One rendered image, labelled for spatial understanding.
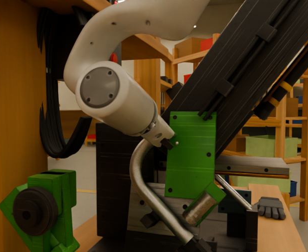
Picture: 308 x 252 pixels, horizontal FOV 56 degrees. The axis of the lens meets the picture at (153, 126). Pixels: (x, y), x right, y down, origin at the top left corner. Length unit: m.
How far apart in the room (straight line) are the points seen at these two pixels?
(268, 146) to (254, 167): 2.68
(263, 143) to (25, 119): 3.09
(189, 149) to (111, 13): 0.38
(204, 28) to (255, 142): 6.92
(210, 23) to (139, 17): 9.70
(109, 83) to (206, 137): 0.36
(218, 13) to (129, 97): 9.81
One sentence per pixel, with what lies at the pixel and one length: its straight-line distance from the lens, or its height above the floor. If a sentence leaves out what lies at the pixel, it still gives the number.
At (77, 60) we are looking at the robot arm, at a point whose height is 1.36.
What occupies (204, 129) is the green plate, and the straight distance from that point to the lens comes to 0.71.
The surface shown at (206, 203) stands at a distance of 0.66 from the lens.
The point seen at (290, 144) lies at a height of 0.87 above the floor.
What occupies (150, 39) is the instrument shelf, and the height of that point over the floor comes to 1.52.
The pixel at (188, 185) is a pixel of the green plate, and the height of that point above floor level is 1.10.
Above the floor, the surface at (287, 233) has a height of 0.90.
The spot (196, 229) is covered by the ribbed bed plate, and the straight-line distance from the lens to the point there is 0.72.
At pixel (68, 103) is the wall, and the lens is 11.17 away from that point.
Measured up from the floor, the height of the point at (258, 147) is 0.84.
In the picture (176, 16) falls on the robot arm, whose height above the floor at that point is 1.40.
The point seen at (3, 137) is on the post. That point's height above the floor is 1.22.
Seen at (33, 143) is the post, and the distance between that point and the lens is 0.69.
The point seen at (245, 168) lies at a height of 1.12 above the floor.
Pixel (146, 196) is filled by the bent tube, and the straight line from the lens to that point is 0.69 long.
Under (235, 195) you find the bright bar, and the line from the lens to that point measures 0.85.
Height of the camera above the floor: 1.28
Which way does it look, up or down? 3 degrees down
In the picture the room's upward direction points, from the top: straight up
